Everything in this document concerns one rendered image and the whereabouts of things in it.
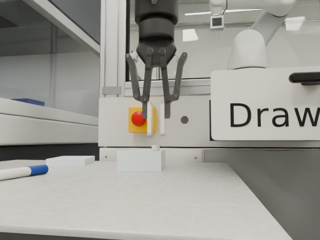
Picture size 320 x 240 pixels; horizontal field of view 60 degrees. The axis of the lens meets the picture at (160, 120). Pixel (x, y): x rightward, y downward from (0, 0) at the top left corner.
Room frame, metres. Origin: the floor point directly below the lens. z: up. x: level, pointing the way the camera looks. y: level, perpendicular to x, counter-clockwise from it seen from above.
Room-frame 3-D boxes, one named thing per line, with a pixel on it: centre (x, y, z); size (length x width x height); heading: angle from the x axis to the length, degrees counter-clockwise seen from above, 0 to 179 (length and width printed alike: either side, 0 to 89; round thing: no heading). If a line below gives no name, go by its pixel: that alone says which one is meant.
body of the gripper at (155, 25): (0.57, 0.01, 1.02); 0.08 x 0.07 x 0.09; 85
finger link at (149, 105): (0.57, 0.02, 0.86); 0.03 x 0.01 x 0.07; 175
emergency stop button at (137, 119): (0.74, 0.05, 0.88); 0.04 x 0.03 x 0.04; 80
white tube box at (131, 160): (0.58, 0.03, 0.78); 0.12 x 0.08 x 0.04; 175
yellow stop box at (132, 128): (0.77, 0.05, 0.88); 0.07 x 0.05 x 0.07; 80
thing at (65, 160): (0.69, 0.22, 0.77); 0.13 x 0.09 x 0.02; 3
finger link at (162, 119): (0.57, -0.01, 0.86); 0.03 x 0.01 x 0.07; 175
